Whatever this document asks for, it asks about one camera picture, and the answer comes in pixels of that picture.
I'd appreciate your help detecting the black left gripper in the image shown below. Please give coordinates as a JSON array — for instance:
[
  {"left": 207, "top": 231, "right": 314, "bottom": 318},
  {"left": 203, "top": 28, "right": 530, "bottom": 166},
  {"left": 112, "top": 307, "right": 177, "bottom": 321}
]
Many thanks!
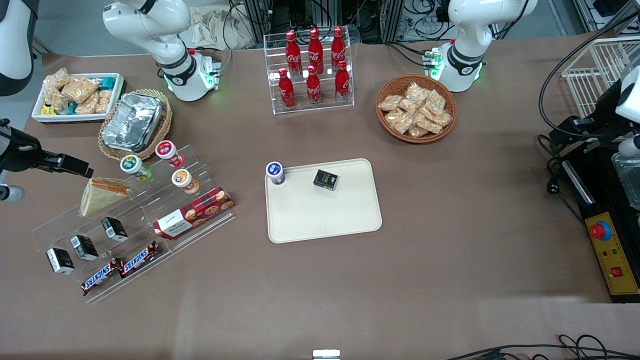
[{"left": 549, "top": 80, "right": 629, "bottom": 151}]

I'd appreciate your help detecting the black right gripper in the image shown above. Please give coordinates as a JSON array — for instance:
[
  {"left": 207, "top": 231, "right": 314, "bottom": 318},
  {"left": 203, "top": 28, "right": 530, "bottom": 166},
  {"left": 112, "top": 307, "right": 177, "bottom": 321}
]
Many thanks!
[{"left": 0, "top": 119, "right": 95, "bottom": 179}]

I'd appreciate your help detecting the triangle sandwich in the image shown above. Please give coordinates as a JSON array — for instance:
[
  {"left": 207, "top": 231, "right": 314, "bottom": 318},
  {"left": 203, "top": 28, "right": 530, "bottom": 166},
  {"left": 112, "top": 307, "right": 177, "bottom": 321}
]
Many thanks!
[{"left": 79, "top": 176, "right": 132, "bottom": 218}]

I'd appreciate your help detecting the beige plastic tray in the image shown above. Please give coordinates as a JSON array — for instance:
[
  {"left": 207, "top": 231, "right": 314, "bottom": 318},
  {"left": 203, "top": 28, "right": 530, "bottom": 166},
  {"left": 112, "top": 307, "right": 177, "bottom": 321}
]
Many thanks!
[{"left": 264, "top": 158, "right": 383, "bottom": 244}]

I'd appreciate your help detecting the white rectangular bin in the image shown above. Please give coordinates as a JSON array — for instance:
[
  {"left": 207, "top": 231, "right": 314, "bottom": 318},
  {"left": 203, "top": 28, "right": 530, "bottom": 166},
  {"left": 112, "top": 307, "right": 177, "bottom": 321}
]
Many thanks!
[{"left": 31, "top": 72, "right": 126, "bottom": 124}]

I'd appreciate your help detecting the green lid yogurt bottle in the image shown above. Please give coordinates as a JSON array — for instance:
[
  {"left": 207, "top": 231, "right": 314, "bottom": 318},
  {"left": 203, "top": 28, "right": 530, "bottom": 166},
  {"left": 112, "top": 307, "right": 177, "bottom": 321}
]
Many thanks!
[{"left": 120, "top": 154, "right": 153, "bottom": 182}]

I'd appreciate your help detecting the clear packet of crackers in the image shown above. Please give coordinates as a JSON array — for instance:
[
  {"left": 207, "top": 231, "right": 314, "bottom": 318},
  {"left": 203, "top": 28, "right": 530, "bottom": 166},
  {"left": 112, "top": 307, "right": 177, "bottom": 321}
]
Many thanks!
[
  {"left": 44, "top": 89, "right": 68, "bottom": 113},
  {"left": 42, "top": 67, "right": 71, "bottom": 91},
  {"left": 75, "top": 92, "right": 101, "bottom": 115},
  {"left": 95, "top": 89, "right": 113, "bottom": 115},
  {"left": 61, "top": 75, "right": 100, "bottom": 104}
]

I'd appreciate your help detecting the clear plastic container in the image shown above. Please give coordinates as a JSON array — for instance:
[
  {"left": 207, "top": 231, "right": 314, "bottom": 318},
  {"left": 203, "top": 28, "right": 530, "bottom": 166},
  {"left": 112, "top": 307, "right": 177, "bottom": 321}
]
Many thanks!
[{"left": 611, "top": 152, "right": 640, "bottom": 211}]

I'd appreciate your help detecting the aluminium foil container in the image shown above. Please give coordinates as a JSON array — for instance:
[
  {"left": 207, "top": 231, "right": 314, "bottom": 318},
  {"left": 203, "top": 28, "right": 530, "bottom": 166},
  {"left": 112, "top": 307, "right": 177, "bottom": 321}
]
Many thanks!
[{"left": 101, "top": 92, "right": 167, "bottom": 153}]

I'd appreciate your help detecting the small black box white label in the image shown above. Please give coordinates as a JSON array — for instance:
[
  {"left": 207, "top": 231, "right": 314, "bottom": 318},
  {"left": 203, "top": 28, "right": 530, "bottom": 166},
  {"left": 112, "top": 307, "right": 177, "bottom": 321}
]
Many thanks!
[
  {"left": 101, "top": 216, "right": 129, "bottom": 243},
  {"left": 45, "top": 247, "right": 76, "bottom": 276},
  {"left": 70, "top": 234, "right": 99, "bottom": 262}
]

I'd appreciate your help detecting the red lid yogurt bottle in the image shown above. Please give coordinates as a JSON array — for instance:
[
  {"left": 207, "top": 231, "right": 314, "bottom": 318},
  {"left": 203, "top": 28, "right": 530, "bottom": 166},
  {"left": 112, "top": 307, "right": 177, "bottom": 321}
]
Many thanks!
[{"left": 155, "top": 140, "right": 185, "bottom": 169}]

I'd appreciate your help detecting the clear acrylic tiered stand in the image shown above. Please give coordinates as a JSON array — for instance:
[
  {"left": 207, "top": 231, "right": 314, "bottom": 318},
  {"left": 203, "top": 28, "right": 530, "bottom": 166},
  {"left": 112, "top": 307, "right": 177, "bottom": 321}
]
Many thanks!
[{"left": 31, "top": 144, "right": 237, "bottom": 305}]

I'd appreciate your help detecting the oval wicker basket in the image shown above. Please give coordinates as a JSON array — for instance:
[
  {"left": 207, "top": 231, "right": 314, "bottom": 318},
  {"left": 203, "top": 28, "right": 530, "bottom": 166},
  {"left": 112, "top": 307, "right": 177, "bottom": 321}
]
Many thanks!
[{"left": 98, "top": 88, "right": 173, "bottom": 161}]

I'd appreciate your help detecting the orange lid yogurt bottle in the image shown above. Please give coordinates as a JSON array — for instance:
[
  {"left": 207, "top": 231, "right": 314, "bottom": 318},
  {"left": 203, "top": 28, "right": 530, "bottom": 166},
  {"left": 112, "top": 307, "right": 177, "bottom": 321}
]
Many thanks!
[{"left": 171, "top": 168, "right": 200, "bottom": 195}]

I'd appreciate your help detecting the snickers bar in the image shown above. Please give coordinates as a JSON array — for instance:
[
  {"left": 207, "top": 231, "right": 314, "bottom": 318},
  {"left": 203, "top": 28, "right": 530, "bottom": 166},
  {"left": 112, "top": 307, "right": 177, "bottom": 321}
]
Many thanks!
[
  {"left": 81, "top": 257, "right": 124, "bottom": 297},
  {"left": 118, "top": 241, "right": 162, "bottom": 279}
]

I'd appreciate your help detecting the red plaid cookie box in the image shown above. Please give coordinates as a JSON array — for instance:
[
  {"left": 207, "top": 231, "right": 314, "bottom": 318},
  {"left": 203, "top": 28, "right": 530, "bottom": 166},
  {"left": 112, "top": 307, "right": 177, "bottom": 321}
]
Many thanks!
[{"left": 152, "top": 186, "right": 236, "bottom": 241}]

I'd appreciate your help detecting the black control box yellow panel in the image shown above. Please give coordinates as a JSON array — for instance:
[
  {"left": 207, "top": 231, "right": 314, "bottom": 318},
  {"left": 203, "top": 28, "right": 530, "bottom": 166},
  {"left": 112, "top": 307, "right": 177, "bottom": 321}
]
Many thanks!
[{"left": 560, "top": 145, "right": 640, "bottom": 304}]

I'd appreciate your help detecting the round wicker basket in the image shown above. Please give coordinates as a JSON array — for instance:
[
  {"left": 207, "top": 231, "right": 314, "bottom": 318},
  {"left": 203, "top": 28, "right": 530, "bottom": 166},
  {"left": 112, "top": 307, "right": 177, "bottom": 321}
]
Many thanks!
[{"left": 376, "top": 74, "right": 458, "bottom": 145}]

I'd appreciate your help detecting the blue lid yogurt bottle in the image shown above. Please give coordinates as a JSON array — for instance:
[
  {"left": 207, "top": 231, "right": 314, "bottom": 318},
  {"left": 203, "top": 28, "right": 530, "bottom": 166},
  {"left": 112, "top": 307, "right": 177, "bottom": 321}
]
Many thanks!
[{"left": 265, "top": 161, "right": 286, "bottom": 187}]

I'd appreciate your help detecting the red cola bottle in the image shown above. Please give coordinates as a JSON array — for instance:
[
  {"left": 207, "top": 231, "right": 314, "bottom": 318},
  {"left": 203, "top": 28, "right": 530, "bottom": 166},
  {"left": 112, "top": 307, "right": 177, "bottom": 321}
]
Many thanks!
[
  {"left": 285, "top": 30, "right": 303, "bottom": 76},
  {"left": 308, "top": 27, "right": 325, "bottom": 75},
  {"left": 331, "top": 26, "right": 347, "bottom": 71},
  {"left": 306, "top": 65, "right": 323, "bottom": 106},
  {"left": 334, "top": 60, "right": 351, "bottom": 103},
  {"left": 278, "top": 67, "right": 297, "bottom": 109}
]

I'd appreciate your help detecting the clear acrylic bottle rack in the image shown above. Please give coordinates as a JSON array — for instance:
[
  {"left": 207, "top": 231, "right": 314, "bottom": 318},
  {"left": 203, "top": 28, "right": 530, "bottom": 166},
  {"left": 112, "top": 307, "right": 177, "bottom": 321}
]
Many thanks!
[{"left": 263, "top": 30, "right": 355, "bottom": 116}]

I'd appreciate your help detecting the small black box gold print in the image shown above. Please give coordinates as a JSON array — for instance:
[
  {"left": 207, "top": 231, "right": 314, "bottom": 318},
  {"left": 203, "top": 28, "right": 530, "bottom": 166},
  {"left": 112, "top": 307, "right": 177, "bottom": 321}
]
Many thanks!
[{"left": 313, "top": 169, "right": 340, "bottom": 192}]

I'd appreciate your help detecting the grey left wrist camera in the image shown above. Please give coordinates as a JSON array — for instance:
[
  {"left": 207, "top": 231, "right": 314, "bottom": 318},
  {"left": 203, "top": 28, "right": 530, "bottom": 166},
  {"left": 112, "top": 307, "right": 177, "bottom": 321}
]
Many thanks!
[{"left": 619, "top": 135, "right": 640, "bottom": 157}]

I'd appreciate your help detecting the long black cable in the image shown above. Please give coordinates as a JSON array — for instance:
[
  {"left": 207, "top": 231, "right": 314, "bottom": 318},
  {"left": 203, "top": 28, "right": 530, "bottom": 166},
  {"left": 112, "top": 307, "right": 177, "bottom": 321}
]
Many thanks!
[{"left": 538, "top": 10, "right": 640, "bottom": 142}]

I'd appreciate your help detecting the black cable with plug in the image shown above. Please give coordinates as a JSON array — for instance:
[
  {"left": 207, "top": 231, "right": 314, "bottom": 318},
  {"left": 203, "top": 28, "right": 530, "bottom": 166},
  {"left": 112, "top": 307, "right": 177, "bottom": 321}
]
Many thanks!
[{"left": 537, "top": 135, "right": 587, "bottom": 221}]

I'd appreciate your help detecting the white wire basket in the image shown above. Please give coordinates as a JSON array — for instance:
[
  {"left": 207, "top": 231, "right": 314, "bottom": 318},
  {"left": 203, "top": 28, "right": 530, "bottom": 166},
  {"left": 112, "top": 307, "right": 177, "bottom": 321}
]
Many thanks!
[{"left": 561, "top": 36, "right": 640, "bottom": 118}]

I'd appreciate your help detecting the black cable bundle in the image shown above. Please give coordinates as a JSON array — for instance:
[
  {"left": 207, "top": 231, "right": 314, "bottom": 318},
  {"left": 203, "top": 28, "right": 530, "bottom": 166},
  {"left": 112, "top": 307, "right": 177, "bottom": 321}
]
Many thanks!
[{"left": 445, "top": 334, "right": 640, "bottom": 360}]

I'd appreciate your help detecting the aluminium frame post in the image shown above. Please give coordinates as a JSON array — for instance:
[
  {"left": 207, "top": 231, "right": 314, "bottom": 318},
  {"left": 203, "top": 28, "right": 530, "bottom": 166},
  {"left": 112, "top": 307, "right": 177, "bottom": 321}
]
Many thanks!
[
  {"left": 244, "top": 0, "right": 273, "bottom": 44},
  {"left": 380, "top": 0, "right": 406, "bottom": 42}
]

